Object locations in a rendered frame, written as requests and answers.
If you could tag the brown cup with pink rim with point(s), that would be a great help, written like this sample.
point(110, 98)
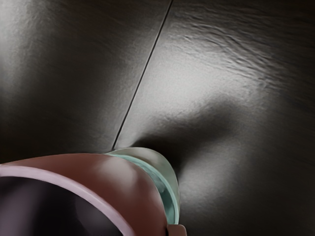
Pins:
point(115, 177)

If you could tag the pale green glass bowl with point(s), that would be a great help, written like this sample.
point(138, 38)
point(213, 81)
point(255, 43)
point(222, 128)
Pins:
point(165, 172)

